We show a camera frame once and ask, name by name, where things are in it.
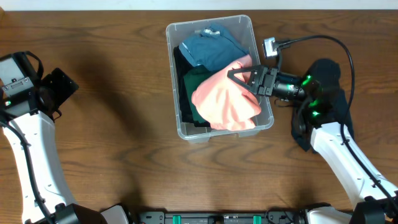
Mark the dark green garment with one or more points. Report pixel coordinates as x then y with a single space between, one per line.
191 81

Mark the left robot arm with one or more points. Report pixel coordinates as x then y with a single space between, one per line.
30 104

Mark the black velvet garment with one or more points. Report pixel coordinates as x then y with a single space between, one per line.
183 67

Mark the blue shirt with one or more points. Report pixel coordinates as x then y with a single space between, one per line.
213 47

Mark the coral pink shirt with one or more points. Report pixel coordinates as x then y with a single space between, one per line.
225 104

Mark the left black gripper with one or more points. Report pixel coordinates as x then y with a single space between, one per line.
58 86

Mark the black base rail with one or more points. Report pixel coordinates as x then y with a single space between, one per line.
217 218

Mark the navy garment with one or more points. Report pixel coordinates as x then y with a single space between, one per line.
332 107

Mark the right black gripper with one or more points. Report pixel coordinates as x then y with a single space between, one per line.
267 80

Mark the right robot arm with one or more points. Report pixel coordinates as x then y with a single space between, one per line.
321 122

